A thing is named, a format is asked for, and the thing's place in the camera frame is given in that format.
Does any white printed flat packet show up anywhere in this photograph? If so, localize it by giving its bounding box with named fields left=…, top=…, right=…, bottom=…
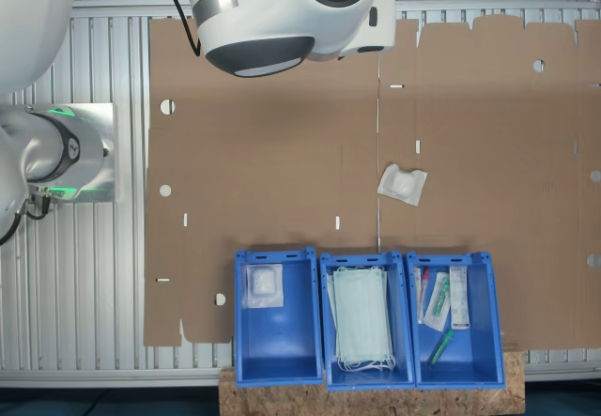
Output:
left=449, top=265, right=472, bottom=331

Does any black base cable with connector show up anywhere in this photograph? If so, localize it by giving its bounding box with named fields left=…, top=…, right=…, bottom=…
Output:
left=0, top=188, right=53, bottom=248

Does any chipboard block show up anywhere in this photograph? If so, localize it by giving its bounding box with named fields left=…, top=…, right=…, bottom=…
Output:
left=218, top=349, right=526, bottom=416

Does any blue bin holding tubes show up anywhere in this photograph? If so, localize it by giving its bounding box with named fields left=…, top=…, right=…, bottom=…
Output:
left=406, top=250, right=506, bottom=389

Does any blue bin holding cotton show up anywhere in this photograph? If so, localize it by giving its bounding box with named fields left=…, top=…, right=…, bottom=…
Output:
left=233, top=246, right=325, bottom=387

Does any blue bin holding masks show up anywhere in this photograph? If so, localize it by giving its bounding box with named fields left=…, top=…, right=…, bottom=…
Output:
left=318, top=250, right=417, bottom=393

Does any brown cardboard sheet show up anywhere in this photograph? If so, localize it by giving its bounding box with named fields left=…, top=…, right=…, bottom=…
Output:
left=143, top=17, right=380, bottom=347
left=378, top=14, right=601, bottom=354

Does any loose green tube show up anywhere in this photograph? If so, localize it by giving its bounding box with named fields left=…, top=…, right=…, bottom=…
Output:
left=427, top=329, right=455, bottom=368

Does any red-capped tube in clear bag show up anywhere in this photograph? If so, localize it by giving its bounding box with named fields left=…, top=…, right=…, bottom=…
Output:
left=413, top=266, right=432, bottom=326

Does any white cotton packet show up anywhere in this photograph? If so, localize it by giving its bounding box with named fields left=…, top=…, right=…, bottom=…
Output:
left=241, top=263, right=285, bottom=310
left=376, top=162, right=429, bottom=208

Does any green swab in clear bag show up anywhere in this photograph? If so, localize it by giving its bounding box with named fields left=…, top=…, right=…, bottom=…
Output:
left=422, top=270, right=452, bottom=332

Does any stack of white face masks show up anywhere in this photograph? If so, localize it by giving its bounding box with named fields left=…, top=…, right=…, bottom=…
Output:
left=326, top=265, right=398, bottom=374

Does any flat white cotton packet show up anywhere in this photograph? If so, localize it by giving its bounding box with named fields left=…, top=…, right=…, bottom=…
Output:
left=241, top=263, right=285, bottom=310

